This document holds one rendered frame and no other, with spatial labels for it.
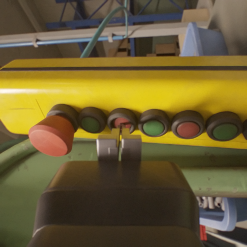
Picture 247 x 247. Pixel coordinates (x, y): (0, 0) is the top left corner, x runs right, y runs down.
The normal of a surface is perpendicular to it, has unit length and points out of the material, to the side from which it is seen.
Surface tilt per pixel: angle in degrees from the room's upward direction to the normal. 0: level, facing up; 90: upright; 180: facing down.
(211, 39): 100
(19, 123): 85
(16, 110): 85
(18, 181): 90
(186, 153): 90
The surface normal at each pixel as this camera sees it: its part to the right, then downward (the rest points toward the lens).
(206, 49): 0.07, -0.43
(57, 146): -0.12, 0.67
